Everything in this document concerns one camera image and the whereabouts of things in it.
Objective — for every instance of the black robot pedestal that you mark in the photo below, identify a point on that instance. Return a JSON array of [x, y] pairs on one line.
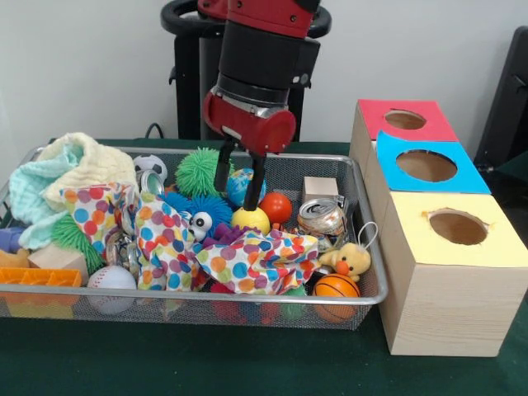
[[186, 82]]

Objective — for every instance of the small globe print ball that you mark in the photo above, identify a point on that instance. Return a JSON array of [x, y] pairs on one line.
[[239, 186]]

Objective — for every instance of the green cloth side table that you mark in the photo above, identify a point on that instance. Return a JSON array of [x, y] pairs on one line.
[[516, 169]]

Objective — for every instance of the blue spiky ball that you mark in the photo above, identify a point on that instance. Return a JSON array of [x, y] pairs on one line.
[[210, 210]]

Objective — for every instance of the orange toy building block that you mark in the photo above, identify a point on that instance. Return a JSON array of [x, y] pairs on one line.
[[37, 278]]

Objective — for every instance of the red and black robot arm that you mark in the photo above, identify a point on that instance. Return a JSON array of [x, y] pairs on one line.
[[264, 41]]

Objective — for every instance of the white knitted cloth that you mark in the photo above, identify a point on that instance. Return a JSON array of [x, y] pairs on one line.
[[95, 169]]

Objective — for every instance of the small orange basketball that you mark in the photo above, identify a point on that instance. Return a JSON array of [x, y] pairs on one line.
[[336, 289]]

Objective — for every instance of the crushed silver can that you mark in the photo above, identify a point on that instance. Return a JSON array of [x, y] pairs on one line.
[[322, 219]]

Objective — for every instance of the mint green knitted cloth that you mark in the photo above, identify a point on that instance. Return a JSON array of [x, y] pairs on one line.
[[29, 202]]

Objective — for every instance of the wooden box with three holes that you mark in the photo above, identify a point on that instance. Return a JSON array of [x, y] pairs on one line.
[[445, 289]]

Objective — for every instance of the yellow ball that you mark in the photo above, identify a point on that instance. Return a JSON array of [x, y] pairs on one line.
[[250, 221]]

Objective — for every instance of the black upright panel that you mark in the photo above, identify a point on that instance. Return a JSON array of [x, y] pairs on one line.
[[511, 107]]

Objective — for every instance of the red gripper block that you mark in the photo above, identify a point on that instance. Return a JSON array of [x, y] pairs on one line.
[[247, 124]]

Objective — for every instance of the small red ball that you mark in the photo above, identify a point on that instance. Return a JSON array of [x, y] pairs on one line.
[[276, 208]]

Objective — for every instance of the small white baseball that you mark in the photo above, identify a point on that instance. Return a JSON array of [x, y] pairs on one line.
[[111, 282]]

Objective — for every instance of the small yellow duck toy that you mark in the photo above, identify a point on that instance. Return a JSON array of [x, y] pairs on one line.
[[351, 262]]

